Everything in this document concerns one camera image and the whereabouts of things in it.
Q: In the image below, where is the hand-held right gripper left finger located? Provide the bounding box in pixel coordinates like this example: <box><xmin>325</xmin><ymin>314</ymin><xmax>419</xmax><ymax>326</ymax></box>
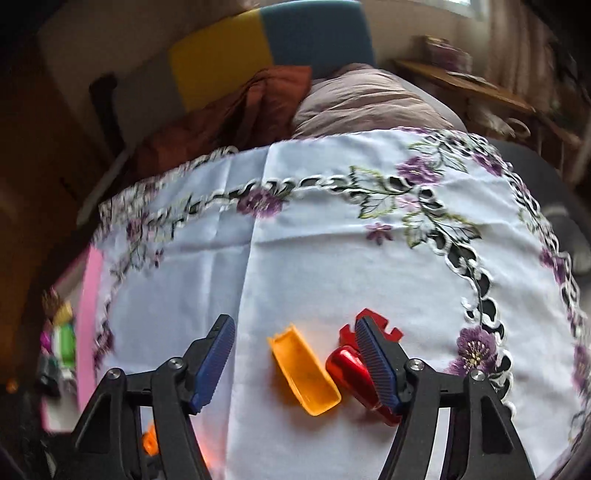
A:
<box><xmin>69</xmin><ymin>314</ymin><xmax>237</xmax><ymax>480</ymax></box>

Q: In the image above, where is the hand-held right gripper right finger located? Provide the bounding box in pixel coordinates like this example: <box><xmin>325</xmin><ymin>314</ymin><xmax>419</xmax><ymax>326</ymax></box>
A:
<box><xmin>355</xmin><ymin>316</ymin><xmax>539</xmax><ymax>480</ymax></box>

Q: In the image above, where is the pink box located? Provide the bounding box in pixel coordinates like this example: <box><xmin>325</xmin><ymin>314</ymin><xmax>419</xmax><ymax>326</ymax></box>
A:
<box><xmin>41</xmin><ymin>247</ymin><xmax>105</xmax><ymax>435</ymax></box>

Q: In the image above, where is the red flat notched plastic piece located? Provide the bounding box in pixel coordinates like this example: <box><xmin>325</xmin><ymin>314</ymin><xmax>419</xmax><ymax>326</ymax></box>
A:
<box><xmin>339</xmin><ymin>308</ymin><xmax>403</xmax><ymax>344</ymax></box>

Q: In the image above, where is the orange plastic case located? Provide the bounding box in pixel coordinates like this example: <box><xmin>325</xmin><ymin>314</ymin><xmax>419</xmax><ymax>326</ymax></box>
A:
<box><xmin>268</xmin><ymin>323</ymin><xmax>342</xmax><ymax>417</ymax></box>

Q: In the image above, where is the white floral embroidered tablecloth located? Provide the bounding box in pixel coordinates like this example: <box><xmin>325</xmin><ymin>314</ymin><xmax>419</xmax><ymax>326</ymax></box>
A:
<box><xmin>90</xmin><ymin>127</ymin><xmax>591</xmax><ymax>480</ymax></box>

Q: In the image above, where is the rust brown quilted jacket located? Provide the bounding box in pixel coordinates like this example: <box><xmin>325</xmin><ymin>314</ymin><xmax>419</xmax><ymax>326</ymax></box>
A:
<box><xmin>134</xmin><ymin>65</ymin><xmax>314</xmax><ymax>181</ymax></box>

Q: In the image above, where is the wooden side desk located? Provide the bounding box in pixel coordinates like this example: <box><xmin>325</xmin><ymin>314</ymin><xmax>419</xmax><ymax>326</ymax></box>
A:
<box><xmin>392</xmin><ymin>59</ymin><xmax>583</xmax><ymax>153</ymax></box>

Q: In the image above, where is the dark flat object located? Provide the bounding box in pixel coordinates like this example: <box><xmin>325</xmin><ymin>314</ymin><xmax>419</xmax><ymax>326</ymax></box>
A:
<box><xmin>450</xmin><ymin>71</ymin><xmax>497</xmax><ymax>86</ymax></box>

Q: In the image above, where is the purple patterned box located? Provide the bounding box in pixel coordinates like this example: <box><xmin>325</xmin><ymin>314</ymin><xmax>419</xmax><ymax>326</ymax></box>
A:
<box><xmin>425</xmin><ymin>36</ymin><xmax>472</xmax><ymax>70</ymax></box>

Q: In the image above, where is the yellow and blue backed chair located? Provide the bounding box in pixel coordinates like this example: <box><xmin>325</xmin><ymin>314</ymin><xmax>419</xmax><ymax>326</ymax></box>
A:
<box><xmin>76</xmin><ymin>0</ymin><xmax>376</xmax><ymax>227</ymax></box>

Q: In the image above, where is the beige curtain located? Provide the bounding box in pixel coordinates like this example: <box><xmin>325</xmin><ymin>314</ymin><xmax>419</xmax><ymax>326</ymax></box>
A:
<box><xmin>485</xmin><ymin>0</ymin><xmax>555</xmax><ymax>102</ymax></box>

